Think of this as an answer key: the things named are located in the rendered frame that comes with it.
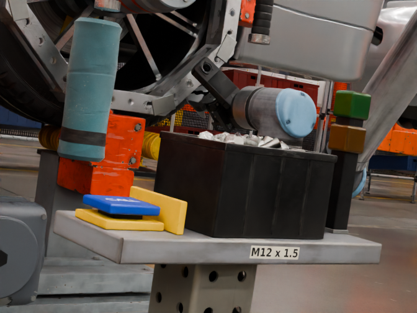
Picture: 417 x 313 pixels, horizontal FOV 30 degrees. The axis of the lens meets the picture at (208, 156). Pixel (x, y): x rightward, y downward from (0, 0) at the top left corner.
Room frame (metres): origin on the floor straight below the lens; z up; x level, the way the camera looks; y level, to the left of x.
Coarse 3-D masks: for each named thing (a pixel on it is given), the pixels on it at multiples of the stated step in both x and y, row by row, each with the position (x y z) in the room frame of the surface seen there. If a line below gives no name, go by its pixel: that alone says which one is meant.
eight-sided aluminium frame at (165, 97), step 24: (0, 0) 1.46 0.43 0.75; (24, 0) 1.46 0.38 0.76; (216, 0) 1.77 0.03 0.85; (240, 0) 1.76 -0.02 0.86; (24, 24) 1.47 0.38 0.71; (216, 24) 1.78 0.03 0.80; (24, 48) 1.52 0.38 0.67; (48, 48) 1.50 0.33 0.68; (216, 48) 1.73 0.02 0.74; (48, 72) 1.51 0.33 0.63; (120, 96) 1.60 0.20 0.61; (144, 96) 1.63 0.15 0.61; (168, 96) 1.66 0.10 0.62
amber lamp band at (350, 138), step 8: (336, 128) 1.15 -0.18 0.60; (344, 128) 1.13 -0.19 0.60; (352, 128) 1.13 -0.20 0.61; (360, 128) 1.14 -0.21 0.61; (336, 136) 1.14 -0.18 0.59; (344, 136) 1.13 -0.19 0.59; (352, 136) 1.13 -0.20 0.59; (360, 136) 1.14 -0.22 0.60; (328, 144) 1.16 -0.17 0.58; (336, 144) 1.14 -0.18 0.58; (344, 144) 1.13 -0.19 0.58; (352, 144) 1.13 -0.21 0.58; (360, 144) 1.14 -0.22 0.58; (352, 152) 1.14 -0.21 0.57; (360, 152) 1.15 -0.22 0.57
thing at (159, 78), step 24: (48, 0) 1.60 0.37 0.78; (72, 24) 1.64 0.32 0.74; (168, 24) 1.79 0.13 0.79; (192, 24) 1.82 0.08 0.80; (144, 48) 1.74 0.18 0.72; (168, 48) 1.87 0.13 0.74; (192, 48) 1.80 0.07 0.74; (120, 72) 1.92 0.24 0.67; (144, 72) 1.85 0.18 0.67; (168, 72) 1.77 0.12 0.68
